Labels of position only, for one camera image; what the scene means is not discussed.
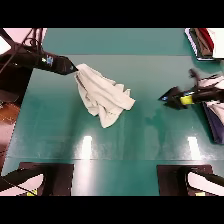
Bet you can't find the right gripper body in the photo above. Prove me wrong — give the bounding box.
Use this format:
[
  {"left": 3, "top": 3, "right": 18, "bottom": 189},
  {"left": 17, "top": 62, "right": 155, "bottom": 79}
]
[{"left": 167, "top": 89, "right": 195, "bottom": 110}]

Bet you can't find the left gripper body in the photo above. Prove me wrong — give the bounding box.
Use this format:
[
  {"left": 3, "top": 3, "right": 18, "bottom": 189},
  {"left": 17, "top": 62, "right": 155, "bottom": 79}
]
[{"left": 41, "top": 52, "right": 76, "bottom": 76}]

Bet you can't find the cream T-shirt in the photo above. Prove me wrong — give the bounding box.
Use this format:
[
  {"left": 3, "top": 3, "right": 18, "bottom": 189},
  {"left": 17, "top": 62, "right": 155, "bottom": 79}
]
[{"left": 74, "top": 63, "right": 136, "bottom": 129}]

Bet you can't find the pale pink garment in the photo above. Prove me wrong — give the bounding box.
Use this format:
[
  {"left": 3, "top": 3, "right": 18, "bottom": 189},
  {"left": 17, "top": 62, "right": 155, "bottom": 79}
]
[{"left": 206, "top": 100, "right": 224, "bottom": 127}]

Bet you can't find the dark brown garment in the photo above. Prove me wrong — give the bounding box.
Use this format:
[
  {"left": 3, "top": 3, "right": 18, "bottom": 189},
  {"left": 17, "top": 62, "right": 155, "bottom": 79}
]
[{"left": 189, "top": 28, "right": 214, "bottom": 58}]

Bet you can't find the red garment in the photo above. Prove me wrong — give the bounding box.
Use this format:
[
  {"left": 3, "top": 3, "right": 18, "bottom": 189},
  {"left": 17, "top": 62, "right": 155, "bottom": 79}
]
[{"left": 199, "top": 28, "right": 216, "bottom": 51}]

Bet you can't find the white folded garment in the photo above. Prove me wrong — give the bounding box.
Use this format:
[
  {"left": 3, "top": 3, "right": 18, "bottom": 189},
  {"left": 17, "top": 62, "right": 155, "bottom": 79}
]
[{"left": 207, "top": 28, "right": 224, "bottom": 60}]

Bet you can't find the black cable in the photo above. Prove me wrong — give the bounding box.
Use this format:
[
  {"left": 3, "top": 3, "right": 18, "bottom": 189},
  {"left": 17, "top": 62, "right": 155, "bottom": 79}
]
[{"left": 19, "top": 28, "right": 45, "bottom": 52}]

